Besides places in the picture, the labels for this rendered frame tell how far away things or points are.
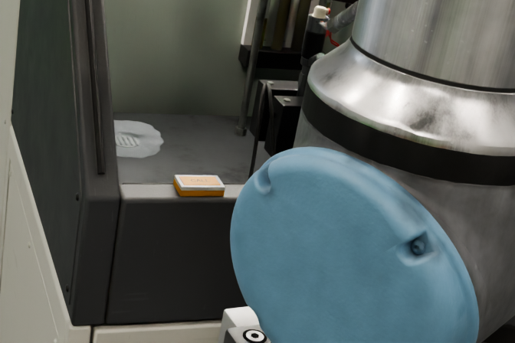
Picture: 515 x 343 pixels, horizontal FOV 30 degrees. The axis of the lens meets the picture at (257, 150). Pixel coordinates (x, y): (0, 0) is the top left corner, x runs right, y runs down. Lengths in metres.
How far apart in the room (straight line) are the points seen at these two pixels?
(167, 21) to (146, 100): 0.14
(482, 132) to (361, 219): 0.06
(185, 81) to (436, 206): 1.21
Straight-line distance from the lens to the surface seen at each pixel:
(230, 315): 0.77
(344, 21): 1.22
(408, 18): 0.39
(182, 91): 1.59
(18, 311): 1.48
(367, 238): 0.38
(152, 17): 1.53
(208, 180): 1.06
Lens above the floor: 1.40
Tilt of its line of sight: 22 degrees down
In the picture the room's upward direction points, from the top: 11 degrees clockwise
